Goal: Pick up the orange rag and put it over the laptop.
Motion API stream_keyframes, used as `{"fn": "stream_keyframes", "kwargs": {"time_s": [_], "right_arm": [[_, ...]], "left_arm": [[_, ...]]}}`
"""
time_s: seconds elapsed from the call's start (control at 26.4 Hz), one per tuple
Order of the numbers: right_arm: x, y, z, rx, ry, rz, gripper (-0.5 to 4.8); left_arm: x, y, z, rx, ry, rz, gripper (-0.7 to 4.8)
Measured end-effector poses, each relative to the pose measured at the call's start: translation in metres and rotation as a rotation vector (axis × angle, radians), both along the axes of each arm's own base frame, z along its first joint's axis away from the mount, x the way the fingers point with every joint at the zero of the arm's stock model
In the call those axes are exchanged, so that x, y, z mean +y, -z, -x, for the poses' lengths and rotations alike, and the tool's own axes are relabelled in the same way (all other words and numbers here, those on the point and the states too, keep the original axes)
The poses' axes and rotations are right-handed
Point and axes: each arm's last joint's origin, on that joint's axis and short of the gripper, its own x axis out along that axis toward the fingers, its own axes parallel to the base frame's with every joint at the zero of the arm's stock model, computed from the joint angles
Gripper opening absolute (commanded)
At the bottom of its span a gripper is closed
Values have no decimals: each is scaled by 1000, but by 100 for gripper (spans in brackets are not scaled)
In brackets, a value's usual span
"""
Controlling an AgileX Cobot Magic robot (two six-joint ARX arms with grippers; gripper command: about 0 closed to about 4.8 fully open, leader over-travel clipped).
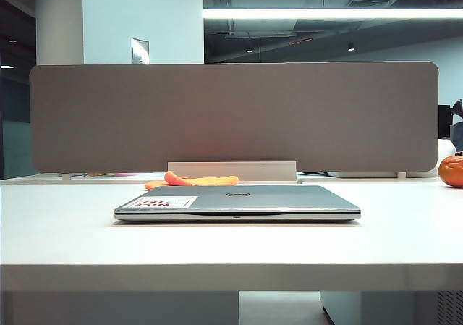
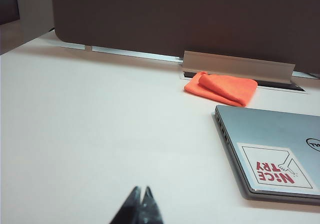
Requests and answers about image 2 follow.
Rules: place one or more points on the grey desk divider panel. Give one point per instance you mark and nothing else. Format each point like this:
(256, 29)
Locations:
(175, 14)

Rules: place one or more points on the silver Dell laptop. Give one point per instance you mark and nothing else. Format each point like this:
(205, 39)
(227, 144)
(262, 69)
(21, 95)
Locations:
(262, 126)

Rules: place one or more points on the white Nice Try sticker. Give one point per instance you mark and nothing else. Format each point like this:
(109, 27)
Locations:
(270, 169)

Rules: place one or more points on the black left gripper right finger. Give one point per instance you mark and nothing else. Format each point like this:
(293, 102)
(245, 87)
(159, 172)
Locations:
(150, 209)

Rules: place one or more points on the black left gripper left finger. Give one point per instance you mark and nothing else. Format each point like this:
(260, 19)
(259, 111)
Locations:
(130, 209)

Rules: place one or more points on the orange rag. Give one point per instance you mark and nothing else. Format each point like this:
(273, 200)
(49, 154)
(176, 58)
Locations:
(232, 89)

